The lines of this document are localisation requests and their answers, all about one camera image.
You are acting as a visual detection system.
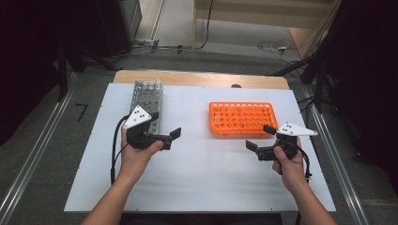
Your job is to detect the beige wooden frame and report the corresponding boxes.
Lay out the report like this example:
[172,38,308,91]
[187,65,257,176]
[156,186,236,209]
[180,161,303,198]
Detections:
[191,0,343,50]

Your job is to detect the person's left hand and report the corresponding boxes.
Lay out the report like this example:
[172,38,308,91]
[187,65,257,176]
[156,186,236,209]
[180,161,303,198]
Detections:
[120,126,165,186]

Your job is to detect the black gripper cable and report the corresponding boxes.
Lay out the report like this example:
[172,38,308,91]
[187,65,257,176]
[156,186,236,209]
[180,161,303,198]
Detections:
[296,145,314,185]
[110,114,130,186]

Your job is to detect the person's right hand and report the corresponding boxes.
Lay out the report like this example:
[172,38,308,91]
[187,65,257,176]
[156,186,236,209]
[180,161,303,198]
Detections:
[271,139,307,192]

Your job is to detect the wooden table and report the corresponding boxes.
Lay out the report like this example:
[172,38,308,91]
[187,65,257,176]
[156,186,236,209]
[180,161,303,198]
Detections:
[113,69,290,91]

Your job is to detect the black hanging cable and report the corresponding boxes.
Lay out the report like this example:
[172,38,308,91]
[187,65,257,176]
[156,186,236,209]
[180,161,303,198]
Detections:
[194,0,214,51]

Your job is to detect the black cabinet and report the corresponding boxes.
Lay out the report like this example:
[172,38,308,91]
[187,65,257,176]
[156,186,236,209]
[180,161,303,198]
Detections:
[93,0,143,59]

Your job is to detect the silver metal test tube rack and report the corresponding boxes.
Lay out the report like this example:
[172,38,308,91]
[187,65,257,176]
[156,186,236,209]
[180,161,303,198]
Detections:
[129,79,164,135]

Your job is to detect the white table board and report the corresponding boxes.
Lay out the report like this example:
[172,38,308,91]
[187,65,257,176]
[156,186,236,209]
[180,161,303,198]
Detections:
[64,82,336,214]

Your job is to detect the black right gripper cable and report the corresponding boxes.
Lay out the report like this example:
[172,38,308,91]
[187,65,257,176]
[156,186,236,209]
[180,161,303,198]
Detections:
[296,145,314,185]

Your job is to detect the dark curtain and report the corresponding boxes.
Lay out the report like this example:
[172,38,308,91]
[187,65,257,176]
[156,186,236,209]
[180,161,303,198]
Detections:
[0,0,106,146]
[313,0,398,196]

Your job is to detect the black metal stand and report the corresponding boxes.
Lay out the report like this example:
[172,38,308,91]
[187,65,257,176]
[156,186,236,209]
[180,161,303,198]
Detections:
[271,51,334,114]
[55,38,121,103]

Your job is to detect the white floor cable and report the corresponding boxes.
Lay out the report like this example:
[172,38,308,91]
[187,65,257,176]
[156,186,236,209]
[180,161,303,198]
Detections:
[256,39,302,66]

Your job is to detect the grey floor cables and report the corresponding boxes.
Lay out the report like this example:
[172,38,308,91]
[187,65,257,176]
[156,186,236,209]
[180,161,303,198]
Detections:
[112,38,195,59]

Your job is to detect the metal floor rail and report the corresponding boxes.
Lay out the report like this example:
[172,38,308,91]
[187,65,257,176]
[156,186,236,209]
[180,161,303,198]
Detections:
[0,72,79,225]
[298,83,371,225]

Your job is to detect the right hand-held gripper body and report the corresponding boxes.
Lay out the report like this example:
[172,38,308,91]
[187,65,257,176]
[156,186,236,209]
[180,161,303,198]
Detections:
[254,122,319,162]

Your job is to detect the orange plastic test tube rack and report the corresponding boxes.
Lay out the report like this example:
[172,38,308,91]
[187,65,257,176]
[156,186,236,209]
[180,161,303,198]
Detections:
[208,100,280,139]

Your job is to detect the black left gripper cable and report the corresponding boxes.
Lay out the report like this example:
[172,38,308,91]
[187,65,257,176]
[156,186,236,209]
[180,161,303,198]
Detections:
[110,114,130,186]

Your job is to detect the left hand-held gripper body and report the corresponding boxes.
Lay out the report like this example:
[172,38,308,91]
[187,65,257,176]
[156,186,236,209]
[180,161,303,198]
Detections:
[122,105,174,152]

